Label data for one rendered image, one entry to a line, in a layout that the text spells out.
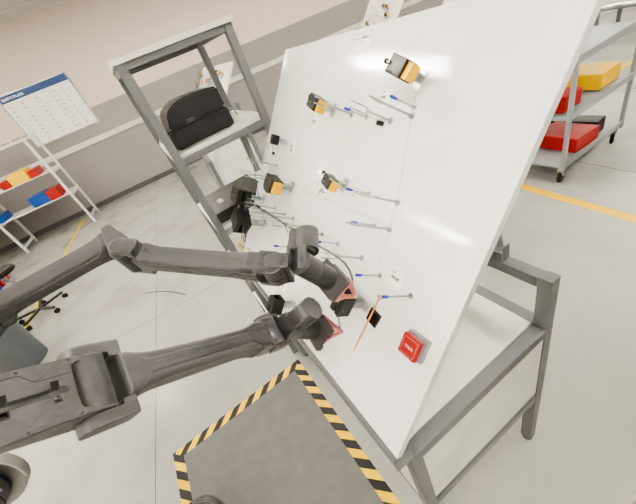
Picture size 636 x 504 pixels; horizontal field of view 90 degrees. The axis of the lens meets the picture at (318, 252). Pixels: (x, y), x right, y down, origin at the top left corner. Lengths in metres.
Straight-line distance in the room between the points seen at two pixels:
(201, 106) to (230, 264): 1.03
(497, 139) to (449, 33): 0.30
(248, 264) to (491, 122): 0.57
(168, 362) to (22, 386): 0.17
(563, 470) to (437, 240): 1.33
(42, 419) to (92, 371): 0.07
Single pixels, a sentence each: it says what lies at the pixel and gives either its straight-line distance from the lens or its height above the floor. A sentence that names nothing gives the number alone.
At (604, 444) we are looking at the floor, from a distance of 1.96.
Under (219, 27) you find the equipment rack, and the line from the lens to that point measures 1.62.
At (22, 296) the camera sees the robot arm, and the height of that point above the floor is 1.45.
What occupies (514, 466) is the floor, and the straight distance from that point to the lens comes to 1.85.
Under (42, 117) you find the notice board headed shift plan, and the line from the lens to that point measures 8.41.
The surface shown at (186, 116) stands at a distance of 1.64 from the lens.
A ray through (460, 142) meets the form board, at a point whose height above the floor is 1.44.
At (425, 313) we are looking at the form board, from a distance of 0.77.
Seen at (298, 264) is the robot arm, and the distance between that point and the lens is 0.70.
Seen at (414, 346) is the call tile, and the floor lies 1.12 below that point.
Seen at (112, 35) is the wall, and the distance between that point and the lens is 8.20.
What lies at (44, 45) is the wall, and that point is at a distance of 8.34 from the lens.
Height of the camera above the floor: 1.74
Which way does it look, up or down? 35 degrees down
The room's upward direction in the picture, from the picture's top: 23 degrees counter-clockwise
